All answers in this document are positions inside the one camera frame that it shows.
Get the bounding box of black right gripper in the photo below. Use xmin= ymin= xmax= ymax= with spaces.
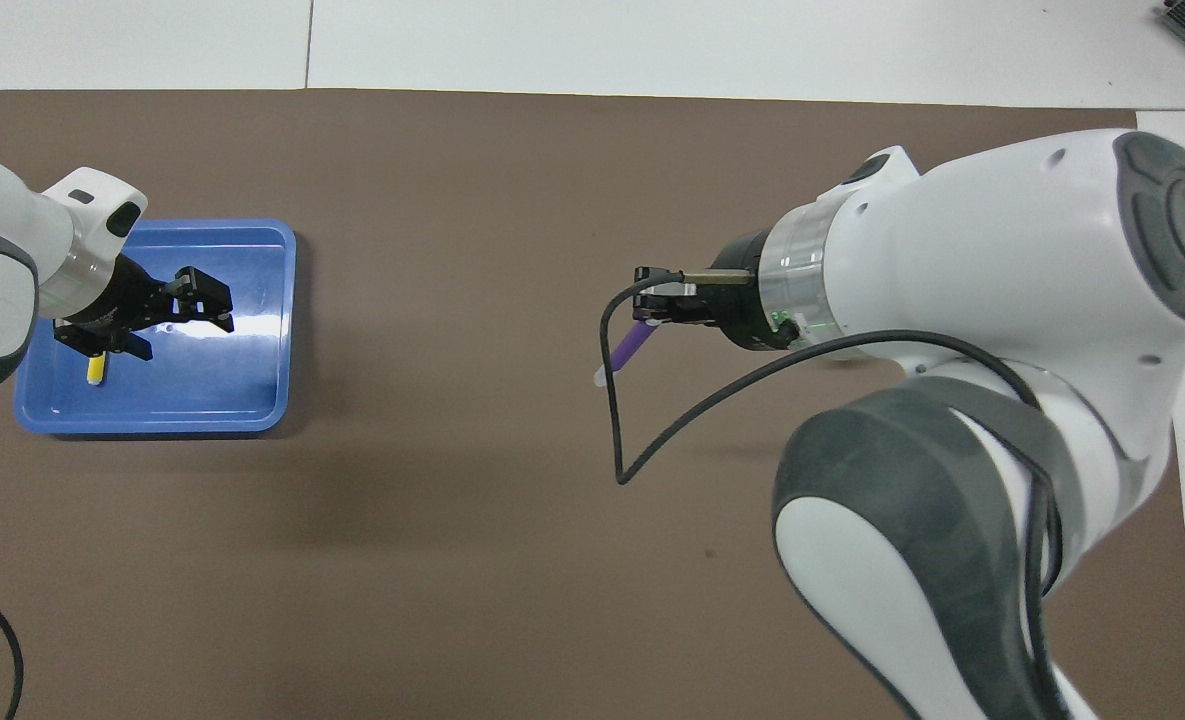
xmin=635 ymin=230 xmax=768 ymax=351

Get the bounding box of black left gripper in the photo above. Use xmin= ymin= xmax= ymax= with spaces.
xmin=55 ymin=255 xmax=235 ymax=361

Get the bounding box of purple pen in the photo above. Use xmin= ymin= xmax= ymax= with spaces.
xmin=592 ymin=318 xmax=665 ymax=389

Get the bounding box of blue plastic tray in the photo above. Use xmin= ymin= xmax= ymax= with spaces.
xmin=12 ymin=218 xmax=298 ymax=436

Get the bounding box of brown table mat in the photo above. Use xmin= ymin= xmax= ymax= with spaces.
xmin=0 ymin=88 xmax=1185 ymax=720

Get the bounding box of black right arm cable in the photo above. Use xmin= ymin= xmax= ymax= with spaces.
xmin=599 ymin=265 xmax=1073 ymax=720

